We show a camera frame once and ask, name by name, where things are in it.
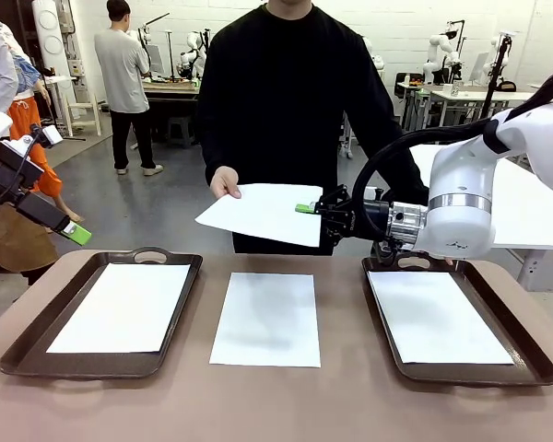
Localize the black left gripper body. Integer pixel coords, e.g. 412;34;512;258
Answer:
0;140;74;234

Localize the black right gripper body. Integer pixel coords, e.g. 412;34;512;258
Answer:
347;192;394;239

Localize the white A4 paper sheet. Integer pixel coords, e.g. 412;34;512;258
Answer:
208;272;322;368
366;270;516;366
45;262;193;355
194;182;324;249

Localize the person's left forearm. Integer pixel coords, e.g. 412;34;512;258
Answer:
363;110;432;204

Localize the person's right forearm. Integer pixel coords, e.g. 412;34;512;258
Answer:
196;91;241;174

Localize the person's right hand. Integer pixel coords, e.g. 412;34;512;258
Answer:
210;165;243;201

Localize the mannequin in orange pants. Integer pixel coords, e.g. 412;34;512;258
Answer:
6;36;83;223

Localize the black tripod stand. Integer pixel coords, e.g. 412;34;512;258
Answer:
41;89;87;149

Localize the white wooden stool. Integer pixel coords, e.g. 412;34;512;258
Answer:
66;91;102;137

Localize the person in black sweater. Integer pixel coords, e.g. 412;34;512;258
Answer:
195;0;397;257

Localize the brown plastic serving tray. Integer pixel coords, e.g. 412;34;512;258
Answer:
0;247;204;381
361;251;553;387

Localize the tall white air purifier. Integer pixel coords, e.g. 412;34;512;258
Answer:
30;0;71;79

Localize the black chair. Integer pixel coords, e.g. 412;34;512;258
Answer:
394;72;426;100

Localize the grey plastic stool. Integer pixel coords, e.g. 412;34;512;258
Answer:
165;117;195;147

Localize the long white table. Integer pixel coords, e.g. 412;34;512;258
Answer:
430;89;538;145

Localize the man in white t-shirt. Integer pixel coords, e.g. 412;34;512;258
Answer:
93;0;165;177

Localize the white desk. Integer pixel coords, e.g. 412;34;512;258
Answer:
412;145;553;292

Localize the wooden work table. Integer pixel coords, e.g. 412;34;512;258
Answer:
142;80;202;144

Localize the white-backed monitor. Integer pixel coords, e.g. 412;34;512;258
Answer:
468;52;489;85

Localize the tall black tripod pole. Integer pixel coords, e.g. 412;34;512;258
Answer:
482;34;513;117

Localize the white robot with black gripper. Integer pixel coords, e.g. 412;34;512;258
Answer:
179;30;209;79

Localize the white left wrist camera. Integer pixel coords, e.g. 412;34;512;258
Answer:
29;123;65;149

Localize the black corrugated cable hose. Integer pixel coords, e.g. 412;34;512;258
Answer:
352;64;553;240

